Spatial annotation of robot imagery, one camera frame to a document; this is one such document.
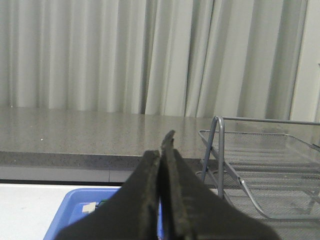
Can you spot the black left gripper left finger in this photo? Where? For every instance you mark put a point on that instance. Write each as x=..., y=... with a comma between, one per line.
x=130, y=214

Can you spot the green terminal block component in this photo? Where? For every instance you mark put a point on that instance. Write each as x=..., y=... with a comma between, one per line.
x=92, y=206

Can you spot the grey stone counter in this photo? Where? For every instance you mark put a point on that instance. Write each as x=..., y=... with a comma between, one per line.
x=53, y=138

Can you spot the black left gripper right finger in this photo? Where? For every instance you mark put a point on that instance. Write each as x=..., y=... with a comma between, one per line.
x=191, y=211

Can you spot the mesh tray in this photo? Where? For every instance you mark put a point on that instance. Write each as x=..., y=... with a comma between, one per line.
x=262, y=152
x=289, y=203

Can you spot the blue plastic tray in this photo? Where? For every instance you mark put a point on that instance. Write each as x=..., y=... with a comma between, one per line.
x=70, y=210

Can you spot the grey rack frame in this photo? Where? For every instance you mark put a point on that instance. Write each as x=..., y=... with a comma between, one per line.
x=219, y=154

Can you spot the white pleated curtain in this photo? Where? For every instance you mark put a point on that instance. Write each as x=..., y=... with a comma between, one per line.
x=185, y=58

